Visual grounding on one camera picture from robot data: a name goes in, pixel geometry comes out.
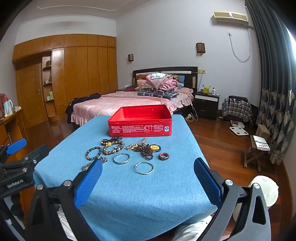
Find blue tablecloth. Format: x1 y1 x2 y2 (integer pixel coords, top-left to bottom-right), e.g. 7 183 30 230
33 113 219 241

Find person's right leg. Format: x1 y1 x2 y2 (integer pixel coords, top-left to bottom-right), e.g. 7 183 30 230
172 214 214 241

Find dark multicolour bead bracelet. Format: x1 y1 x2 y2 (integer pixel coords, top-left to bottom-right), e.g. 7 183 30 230
85 147 102 161

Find folding wooden stool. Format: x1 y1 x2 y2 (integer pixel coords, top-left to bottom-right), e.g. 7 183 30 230
243 139 271 172

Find silver metal link bracelet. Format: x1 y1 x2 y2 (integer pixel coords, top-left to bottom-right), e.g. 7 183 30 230
81 157 108 171

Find wall air conditioner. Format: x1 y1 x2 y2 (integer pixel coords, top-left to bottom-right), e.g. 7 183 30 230
213 10 249 27

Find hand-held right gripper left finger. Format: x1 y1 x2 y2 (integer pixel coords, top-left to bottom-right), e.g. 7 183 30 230
24 159 103 241

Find wooden door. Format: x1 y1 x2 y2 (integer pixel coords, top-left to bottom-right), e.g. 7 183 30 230
15 62 48 130

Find pile of pink clothes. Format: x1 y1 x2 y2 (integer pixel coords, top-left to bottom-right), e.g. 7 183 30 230
136 72 180 91

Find bed with pink cover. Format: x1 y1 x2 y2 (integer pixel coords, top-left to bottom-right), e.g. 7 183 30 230
70 67 199 126

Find person's left leg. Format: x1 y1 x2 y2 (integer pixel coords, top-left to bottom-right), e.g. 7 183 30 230
57 207 78 241

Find person's leg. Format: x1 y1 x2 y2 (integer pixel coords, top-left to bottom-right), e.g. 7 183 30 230
57 207 78 241
172 214 214 241

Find wooden wardrobe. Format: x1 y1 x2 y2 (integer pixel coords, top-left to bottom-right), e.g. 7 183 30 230
12 34 117 121

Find brown bead bracelet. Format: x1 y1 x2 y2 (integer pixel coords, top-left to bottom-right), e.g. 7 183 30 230
102 141 125 156

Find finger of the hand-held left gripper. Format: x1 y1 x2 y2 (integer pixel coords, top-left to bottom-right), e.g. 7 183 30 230
0 138 27 163
0 144 50 179

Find dark floral curtain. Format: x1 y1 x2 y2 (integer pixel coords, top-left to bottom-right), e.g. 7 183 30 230
245 0 296 166

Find white round bin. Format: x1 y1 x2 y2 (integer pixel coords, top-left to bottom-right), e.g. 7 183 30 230
232 175 279 223

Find silver chain with pendant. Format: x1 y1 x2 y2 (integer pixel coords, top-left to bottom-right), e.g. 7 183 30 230
124 137 148 151

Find white power cable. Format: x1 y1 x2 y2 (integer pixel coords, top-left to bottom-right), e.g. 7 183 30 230
228 27 252 62

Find black bead necklace amber beads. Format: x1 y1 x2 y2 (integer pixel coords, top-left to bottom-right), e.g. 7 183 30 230
101 134 124 149

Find white book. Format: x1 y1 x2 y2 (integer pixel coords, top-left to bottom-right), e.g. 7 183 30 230
250 135 271 151

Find black white nightstand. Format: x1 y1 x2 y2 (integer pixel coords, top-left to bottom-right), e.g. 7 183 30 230
194 93 220 121

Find white bathroom scale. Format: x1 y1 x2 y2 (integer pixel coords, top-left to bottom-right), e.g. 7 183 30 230
229 126 250 136

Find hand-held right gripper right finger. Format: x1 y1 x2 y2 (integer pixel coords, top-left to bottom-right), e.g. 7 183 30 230
193 157 271 241

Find wooden side desk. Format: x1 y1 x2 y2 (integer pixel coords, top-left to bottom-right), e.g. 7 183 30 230
0 108 30 150

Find gold bead necklace yellow pendant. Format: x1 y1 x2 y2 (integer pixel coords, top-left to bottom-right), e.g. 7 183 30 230
134 142 162 161

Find thin silver bangle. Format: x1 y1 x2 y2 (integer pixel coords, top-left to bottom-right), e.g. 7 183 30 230
134 161 154 175

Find black jacket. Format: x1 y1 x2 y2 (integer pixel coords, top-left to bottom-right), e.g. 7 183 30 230
65 93 101 124

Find plaid bag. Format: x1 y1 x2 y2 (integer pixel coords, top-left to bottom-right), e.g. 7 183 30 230
221 95 253 124

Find white blue kettle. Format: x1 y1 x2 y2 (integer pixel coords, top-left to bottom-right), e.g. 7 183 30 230
4 100 14 116

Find red tin box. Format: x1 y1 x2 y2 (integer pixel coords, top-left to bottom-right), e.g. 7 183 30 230
107 104 173 138

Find small wooden stool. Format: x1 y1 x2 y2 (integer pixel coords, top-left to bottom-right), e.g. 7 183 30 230
255 124 271 141

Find folded plaid blanket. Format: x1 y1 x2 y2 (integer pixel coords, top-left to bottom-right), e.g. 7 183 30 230
137 89 179 100

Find engraved silver bangle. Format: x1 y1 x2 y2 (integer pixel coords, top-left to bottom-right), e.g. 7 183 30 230
113 153 130 165

